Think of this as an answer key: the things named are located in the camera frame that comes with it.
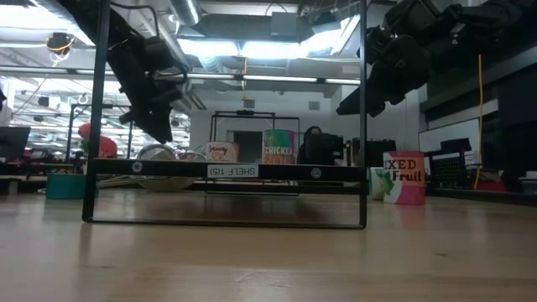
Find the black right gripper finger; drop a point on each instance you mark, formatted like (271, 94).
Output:
(361, 102)
(388, 102)

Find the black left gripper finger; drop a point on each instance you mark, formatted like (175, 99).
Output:
(134, 116)
(161, 126)

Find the cream red juicy can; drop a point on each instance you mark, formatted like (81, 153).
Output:
(221, 152)

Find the pink mixed fruit can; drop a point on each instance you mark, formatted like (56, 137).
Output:
(405, 180)

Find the white green mixed vegetables can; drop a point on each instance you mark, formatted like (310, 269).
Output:
(375, 184)

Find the green pink chicken soup can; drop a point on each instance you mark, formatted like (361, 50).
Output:
(278, 147)

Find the teal tuna fish can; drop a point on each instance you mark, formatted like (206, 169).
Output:
(65, 186)

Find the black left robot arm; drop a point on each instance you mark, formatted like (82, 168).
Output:
(88, 17)

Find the black metal wooden shelf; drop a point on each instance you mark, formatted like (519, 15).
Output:
(168, 168)

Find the metal mesh strainer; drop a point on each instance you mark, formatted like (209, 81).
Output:
(157, 152)

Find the person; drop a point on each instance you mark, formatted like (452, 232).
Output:
(312, 130)
(107, 147)

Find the black monitor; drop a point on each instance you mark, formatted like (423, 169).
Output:
(327, 149)

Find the metal bowl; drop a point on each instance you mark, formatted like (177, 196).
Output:
(168, 183)

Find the whiteboard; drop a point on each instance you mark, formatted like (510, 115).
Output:
(444, 134)

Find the long ceiling light bar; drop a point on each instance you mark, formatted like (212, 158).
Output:
(272, 78)

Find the dark computer monitor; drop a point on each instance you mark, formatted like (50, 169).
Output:
(12, 142)

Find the red box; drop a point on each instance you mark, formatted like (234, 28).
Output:
(491, 186)

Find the black background station frame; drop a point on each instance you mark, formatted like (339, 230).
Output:
(71, 126)
(243, 113)

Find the silver air duct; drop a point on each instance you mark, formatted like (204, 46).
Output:
(184, 10)

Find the black table rig frame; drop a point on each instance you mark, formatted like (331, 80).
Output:
(482, 196)

